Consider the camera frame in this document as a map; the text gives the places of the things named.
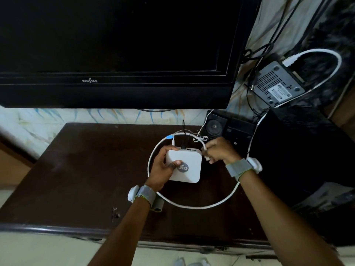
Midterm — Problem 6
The person's right hand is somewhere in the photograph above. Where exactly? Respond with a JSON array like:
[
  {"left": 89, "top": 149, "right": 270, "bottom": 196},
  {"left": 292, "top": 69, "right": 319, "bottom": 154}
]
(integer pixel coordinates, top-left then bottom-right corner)
[{"left": 204, "top": 137, "right": 242, "bottom": 166}]

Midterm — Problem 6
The person's left hand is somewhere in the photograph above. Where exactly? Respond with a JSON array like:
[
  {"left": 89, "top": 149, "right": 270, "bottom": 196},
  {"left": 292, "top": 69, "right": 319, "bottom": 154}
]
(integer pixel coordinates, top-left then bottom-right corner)
[{"left": 145, "top": 146, "right": 181, "bottom": 192}]

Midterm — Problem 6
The white square set-top box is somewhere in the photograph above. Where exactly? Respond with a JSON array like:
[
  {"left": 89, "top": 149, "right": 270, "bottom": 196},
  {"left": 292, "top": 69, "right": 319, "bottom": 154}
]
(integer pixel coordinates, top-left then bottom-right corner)
[{"left": 165, "top": 148, "right": 202, "bottom": 184}]

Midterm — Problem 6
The thick white cable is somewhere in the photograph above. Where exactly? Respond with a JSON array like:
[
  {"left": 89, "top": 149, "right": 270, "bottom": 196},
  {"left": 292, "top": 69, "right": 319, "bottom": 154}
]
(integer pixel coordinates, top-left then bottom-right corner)
[{"left": 148, "top": 49, "right": 342, "bottom": 210}]

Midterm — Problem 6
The person's left forearm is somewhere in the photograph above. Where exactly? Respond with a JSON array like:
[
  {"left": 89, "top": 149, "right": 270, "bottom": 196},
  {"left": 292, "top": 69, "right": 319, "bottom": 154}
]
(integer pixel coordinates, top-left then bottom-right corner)
[{"left": 87, "top": 194, "right": 156, "bottom": 266}]

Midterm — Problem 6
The person's right forearm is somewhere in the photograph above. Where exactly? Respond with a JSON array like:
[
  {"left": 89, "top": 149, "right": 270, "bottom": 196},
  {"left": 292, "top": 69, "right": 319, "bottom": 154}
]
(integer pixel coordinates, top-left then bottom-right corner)
[{"left": 238, "top": 169, "right": 345, "bottom": 266}]

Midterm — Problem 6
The small black speaker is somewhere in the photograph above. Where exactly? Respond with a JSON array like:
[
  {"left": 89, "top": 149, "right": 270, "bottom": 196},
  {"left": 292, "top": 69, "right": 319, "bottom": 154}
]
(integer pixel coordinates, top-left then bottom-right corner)
[{"left": 205, "top": 110, "right": 256, "bottom": 153}]

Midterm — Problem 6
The grey wristband with white tracker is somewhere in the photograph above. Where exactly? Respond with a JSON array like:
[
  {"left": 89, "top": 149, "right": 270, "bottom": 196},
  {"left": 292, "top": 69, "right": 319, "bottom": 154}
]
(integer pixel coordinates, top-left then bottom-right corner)
[
  {"left": 127, "top": 185, "right": 165, "bottom": 213},
  {"left": 225, "top": 157, "right": 263, "bottom": 182}
]

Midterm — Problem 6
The large black subwoofer box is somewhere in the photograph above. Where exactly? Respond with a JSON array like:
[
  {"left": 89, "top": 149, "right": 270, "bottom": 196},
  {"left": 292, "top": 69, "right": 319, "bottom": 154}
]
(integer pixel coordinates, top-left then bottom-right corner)
[{"left": 248, "top": 106, "right": 355, "bottom": 209}]

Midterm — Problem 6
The grey vented router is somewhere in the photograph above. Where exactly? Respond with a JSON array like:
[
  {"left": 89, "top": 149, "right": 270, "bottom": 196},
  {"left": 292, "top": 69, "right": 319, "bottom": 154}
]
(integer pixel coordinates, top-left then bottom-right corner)
[{"left": 251, "top": 60, "right": 306, "bottom": 107}]

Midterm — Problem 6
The black flat screen television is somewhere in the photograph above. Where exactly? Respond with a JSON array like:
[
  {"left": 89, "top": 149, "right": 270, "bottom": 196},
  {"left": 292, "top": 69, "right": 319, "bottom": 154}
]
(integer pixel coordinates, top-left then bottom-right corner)
[{"left": 0, "top": 0, "right": 263, "bottom": 110}]

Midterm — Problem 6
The black fluffy cloth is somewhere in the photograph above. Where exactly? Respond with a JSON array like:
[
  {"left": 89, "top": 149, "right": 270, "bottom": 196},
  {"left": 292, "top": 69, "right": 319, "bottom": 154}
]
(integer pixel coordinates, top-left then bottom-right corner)
[{"left": 293, "top": 0, "right": 355, "bottom": 106}]

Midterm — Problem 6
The thin white wire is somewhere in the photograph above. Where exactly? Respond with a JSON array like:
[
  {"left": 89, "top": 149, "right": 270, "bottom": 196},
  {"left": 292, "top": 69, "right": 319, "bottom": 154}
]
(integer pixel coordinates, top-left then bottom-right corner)
[{"left": 193, "top": 109, "right": 214, "bottom": 144}]

